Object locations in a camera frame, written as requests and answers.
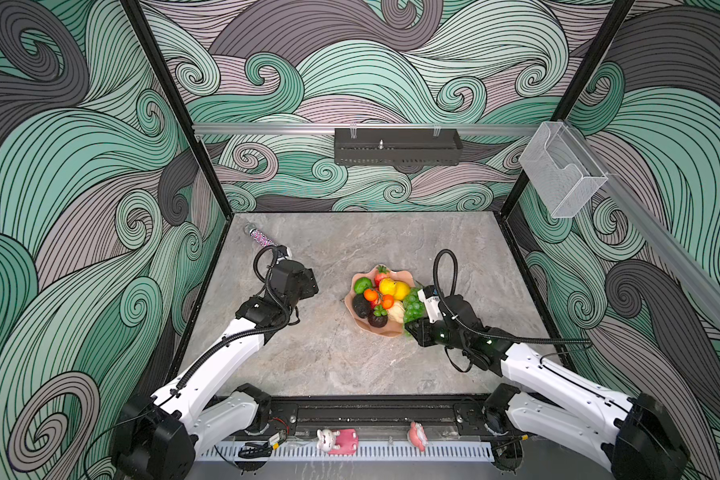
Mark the green fake grape bunch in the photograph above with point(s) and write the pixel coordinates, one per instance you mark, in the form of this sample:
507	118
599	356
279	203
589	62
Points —
414	307

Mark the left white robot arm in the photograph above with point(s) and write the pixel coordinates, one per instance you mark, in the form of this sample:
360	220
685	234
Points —
160	435

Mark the pink wavy fruit bowl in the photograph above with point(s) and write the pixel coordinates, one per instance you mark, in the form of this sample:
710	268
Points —
392	328

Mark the white bunny pink toy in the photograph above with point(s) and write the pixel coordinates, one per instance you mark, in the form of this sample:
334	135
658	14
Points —
342	442

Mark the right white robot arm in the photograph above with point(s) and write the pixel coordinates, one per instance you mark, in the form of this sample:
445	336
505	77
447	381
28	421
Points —
632	437

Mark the red fake strawberry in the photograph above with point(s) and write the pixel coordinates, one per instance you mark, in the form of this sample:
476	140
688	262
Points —
382	273

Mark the yellow fake lemon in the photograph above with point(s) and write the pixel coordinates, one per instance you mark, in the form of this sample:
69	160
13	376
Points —
399	290

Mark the green fake lime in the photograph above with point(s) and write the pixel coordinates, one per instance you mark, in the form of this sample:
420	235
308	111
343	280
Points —
362	284

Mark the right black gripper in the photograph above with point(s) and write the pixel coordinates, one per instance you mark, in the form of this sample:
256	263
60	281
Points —
422	329

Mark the pale fake pear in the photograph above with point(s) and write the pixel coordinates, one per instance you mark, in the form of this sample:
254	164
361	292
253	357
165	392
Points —
396	312

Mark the purple sprinkle tube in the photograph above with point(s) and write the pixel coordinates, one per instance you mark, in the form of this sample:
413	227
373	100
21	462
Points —
258	236

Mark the black wall tray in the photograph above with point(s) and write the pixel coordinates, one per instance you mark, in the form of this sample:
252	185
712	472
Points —
397	148

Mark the aluminium rail back wall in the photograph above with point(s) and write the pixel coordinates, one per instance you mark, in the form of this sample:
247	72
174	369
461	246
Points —
280	128

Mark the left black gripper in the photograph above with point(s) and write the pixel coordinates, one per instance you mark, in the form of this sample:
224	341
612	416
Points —
307	283

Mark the aluminium rail wall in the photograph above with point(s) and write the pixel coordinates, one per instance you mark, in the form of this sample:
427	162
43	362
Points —
280	128
655	207

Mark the orange fake tangerine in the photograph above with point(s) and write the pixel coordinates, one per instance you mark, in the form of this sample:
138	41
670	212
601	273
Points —
371	295
387	302

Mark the small pink figurine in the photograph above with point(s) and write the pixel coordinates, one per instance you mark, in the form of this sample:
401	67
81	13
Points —
417	436

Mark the dark fake avocado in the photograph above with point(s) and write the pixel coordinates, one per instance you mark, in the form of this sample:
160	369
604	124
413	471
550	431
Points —
361	307

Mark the dark brown fake fruit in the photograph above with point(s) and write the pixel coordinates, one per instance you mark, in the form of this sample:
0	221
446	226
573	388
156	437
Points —
378	318

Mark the clear plastic wall holder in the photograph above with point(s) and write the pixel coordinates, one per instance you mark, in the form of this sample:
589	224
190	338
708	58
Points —
563	169

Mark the aluminium rail right wall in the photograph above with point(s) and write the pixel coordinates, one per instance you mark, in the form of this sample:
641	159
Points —
655	207

